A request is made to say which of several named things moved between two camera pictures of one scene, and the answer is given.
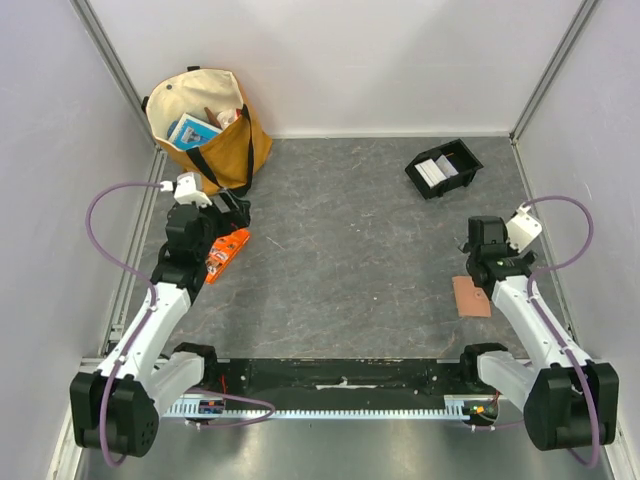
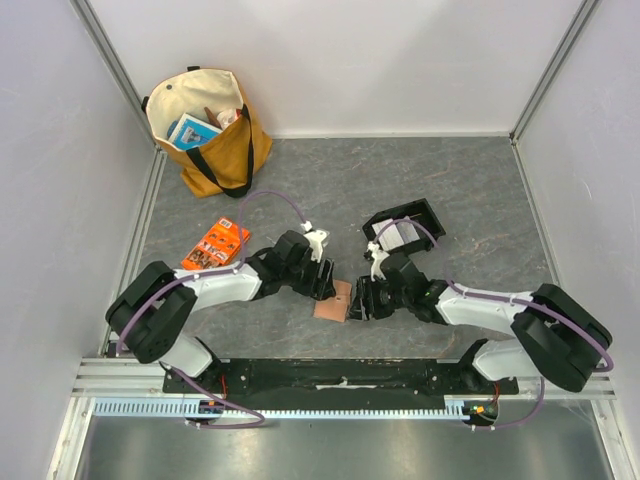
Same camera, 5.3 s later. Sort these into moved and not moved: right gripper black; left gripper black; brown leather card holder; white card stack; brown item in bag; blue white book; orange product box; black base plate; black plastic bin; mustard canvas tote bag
Moved: brown leather card holder; left gripper black; white card stack; black plastic bin; right gripper black
Not moved: brown item in bag; blue white book; black base plate; orange product box; mustard canvas tote bag
